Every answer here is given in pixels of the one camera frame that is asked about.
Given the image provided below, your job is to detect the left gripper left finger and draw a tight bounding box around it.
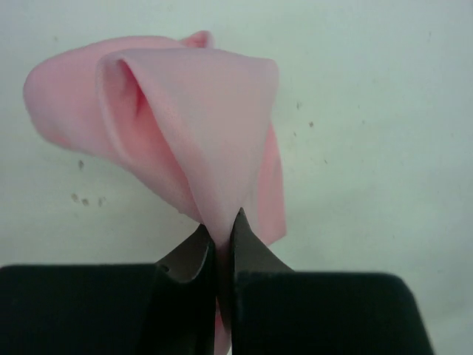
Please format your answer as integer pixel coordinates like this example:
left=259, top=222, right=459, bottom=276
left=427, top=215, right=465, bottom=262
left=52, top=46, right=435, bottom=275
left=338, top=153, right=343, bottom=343
left=1, top=226, right=217, bottom=354

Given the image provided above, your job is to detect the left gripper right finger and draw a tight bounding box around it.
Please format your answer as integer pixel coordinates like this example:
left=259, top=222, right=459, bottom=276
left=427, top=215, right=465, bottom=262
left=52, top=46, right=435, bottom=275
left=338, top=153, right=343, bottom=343
left=231, top=212, right=433, bottom=355

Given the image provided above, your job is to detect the pink t shirt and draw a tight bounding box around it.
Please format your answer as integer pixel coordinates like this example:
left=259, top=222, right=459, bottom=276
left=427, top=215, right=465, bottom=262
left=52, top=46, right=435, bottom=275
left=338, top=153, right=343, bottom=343
left=23, top=31, right=286, bottom=354

